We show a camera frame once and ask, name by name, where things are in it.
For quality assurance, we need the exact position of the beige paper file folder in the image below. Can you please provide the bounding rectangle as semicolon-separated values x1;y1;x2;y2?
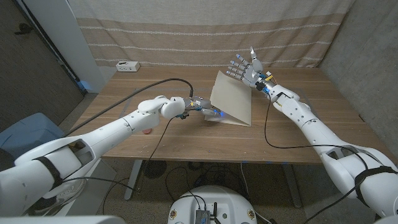
204;70;253;128

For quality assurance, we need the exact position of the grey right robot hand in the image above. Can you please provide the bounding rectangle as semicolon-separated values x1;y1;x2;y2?
226;46;277;94

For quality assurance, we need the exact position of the grey table leg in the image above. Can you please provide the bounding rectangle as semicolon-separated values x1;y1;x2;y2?
281;164;303;208
124;159;143;200

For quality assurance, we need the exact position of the white power strip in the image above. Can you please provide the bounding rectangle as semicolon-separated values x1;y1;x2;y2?
116;60;141;73

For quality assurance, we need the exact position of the grey metal electronics box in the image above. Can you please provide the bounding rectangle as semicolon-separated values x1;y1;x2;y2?
195;210;211;224

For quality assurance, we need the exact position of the black round floor fan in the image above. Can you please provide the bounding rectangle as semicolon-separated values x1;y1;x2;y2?
142;160;167;180

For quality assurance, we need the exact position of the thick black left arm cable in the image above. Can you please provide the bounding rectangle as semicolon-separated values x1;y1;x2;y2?
63;78;194;138

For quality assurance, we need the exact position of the thin black left wrist cable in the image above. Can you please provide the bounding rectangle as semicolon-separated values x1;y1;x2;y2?
136;115;181;190

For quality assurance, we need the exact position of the black trouser leg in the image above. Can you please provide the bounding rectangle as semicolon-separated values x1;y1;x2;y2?
0;147;16;170

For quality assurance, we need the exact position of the black floor cable loop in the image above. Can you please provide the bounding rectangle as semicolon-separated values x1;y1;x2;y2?
164;166;190;203

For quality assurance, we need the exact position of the grey sneaker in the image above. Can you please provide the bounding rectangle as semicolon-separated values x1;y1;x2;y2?
30;179;87;215

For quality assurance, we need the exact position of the white floor cable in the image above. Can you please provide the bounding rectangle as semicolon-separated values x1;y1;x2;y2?
239;161;249;200

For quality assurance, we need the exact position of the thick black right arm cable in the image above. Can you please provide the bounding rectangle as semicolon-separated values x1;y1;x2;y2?
303;183;361;224

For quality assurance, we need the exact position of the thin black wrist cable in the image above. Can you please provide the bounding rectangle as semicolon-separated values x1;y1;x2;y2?
136;115;181;190
264;95;371;170

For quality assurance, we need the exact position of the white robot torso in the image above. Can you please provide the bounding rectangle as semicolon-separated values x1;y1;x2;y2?
167;185;258;224

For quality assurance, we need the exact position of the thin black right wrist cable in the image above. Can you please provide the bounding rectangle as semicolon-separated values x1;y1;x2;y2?
264;95;371;170

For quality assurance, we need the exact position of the white floor board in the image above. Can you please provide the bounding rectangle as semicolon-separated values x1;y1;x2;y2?
58;159;118;216

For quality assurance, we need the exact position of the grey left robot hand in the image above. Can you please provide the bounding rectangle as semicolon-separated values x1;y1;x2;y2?
183;96;223;119

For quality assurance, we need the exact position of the beige striped curtain backdrop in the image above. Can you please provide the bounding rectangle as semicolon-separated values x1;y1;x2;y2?
67;0;355;68

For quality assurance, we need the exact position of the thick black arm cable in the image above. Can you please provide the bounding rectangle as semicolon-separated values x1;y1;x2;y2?
303;183;361;224
63;78;194;138

